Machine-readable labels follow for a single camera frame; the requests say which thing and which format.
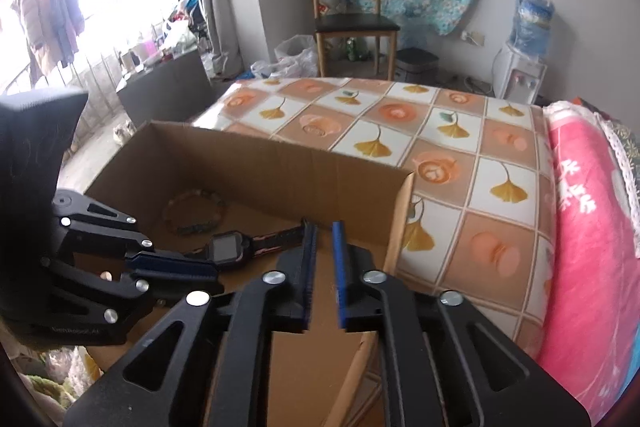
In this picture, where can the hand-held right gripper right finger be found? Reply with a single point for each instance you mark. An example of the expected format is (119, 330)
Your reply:
(340, 277)

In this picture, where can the pink floral blanket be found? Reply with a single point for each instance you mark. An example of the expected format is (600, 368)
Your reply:
(590, 257)

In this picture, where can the brown cardboard box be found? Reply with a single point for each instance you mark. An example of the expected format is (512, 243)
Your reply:
(280, 177)

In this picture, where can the beige hanging jacket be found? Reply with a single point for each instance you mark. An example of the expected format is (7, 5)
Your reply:
(31, 22)

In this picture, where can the green bottle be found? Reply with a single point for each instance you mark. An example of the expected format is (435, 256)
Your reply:
(356, 49)

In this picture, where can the white water dispenser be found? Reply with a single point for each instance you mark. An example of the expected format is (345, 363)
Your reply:
(517, 77)

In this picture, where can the metal window railing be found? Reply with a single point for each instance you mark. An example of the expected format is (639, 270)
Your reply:
(95, 72)

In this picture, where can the grey hanging jacket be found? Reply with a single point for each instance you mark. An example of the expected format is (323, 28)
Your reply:
(54, 12)

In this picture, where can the dark grey cabinet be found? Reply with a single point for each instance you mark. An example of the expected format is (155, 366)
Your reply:
(170, 92)

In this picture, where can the black trash bin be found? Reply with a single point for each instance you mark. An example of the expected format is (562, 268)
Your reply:
(415, 64)

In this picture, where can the white slippers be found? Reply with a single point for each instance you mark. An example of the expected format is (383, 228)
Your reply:
(123, 133)

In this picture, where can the wooden chair black seat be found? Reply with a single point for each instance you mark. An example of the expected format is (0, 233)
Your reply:
(355, 23)

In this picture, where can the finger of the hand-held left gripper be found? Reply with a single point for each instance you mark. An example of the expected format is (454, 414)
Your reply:
(170, 264)
(170, 287)

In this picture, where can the clear plastic bag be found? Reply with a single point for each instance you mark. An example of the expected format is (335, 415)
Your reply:
(297, 54)

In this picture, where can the pile of clothes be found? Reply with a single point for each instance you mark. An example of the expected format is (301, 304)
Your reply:
(187, 17)

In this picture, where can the ginkgo print tablecloth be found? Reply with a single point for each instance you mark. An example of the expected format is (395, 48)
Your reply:
(500, 147)

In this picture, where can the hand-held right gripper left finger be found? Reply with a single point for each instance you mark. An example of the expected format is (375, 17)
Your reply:
(311, 277)

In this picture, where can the white wall socket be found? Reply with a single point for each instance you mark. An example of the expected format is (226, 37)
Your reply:
(472, 38)

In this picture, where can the blue water bottle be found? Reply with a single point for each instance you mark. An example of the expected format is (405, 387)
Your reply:
(534, 24)

